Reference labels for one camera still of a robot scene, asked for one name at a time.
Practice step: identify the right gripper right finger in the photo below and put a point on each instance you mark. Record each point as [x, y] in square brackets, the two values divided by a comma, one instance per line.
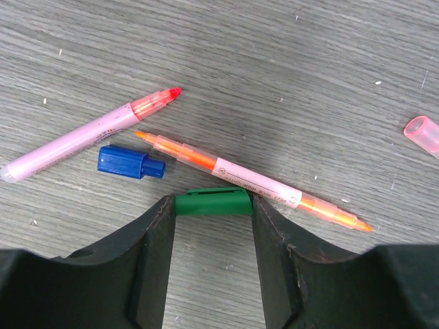
[307, 282]

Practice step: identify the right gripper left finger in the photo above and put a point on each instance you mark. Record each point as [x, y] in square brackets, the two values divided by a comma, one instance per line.
[120, 281]

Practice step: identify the dark green pen cap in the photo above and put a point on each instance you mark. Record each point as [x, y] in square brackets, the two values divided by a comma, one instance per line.
[214, 201]

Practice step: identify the blue pen cap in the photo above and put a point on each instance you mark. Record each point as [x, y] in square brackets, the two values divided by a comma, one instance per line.
[128, 163]

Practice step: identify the pink highlighter pen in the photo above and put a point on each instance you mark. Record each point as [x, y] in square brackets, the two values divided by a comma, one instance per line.
[87, 135]

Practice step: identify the pink translucent pen cap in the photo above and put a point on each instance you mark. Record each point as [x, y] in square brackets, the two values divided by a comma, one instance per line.
[423, 132]

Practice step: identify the orange white marker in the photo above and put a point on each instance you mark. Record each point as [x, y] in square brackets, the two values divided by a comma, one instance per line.
[253, 181]

